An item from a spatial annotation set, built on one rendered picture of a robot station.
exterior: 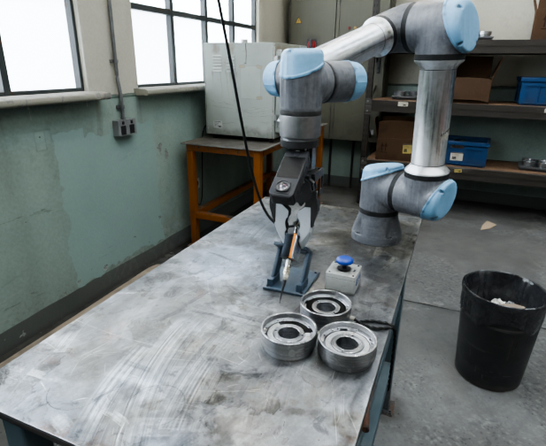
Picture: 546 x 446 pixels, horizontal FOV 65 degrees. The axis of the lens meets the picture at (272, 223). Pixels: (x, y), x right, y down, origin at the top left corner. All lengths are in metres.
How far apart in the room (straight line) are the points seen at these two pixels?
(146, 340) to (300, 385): 0.31
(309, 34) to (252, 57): 1.73
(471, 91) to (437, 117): 3.01
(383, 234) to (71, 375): 0.87
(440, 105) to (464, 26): 0.18
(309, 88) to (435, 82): 0.46
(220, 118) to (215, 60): 0.39
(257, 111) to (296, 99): 2.30
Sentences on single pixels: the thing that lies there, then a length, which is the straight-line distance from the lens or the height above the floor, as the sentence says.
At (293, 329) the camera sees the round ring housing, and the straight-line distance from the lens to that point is 0.85.
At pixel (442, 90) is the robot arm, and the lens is 1.16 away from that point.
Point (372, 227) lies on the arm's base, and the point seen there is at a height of 0.85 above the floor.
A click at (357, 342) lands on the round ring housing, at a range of 0.83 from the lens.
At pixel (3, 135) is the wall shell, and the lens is 2.24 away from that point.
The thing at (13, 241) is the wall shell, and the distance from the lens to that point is 2.32.
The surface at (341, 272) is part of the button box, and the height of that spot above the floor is 0.84.
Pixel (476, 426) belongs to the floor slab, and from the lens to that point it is 2.00.
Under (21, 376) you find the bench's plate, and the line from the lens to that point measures 0.88.
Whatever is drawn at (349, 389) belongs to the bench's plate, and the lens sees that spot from 0.77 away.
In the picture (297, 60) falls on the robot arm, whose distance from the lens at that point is 0.77.
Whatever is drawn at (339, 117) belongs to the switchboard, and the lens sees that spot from 4.64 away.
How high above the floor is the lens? 1.30
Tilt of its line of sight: 20 degrees down
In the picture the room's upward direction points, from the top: 1 degrees clockwise
